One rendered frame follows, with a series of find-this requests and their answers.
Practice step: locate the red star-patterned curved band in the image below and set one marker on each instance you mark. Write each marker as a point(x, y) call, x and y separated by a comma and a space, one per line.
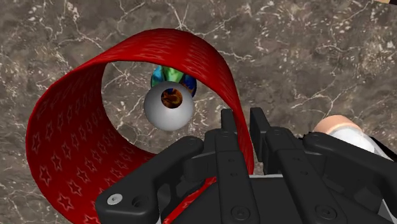
point(68, 139)

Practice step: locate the grey and multicoloured round vase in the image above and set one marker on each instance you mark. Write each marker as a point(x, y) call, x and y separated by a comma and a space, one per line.
point(169, 114)

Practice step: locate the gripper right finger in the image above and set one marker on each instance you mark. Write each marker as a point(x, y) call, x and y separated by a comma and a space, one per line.
point(297, 167)

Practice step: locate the white bottle with peach cap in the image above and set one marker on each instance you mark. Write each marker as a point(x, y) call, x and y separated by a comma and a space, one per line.
point(352, 136)

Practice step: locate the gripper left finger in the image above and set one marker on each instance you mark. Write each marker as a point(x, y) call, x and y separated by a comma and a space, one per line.
point(232, 173)

